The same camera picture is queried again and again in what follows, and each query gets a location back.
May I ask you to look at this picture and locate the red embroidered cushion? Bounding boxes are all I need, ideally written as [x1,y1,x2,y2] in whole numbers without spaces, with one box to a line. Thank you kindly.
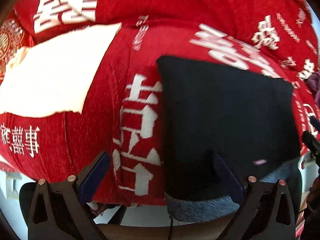
[0,9,35,83]

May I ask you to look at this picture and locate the purple crumpled cloth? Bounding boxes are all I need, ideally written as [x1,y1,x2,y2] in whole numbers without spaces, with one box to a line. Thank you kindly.
[306,71,320,100]

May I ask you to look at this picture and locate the white cloth sheet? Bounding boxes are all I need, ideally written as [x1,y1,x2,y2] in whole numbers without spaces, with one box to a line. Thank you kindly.
[1,23,121,118]

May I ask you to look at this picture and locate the red sofa cover with characters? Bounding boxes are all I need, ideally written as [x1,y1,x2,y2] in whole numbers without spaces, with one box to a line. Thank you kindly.
[0,0,320,240]

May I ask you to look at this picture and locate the black pants with grey waistband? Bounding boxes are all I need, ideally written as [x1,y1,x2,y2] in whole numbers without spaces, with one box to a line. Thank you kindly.
[157,56,302,222]

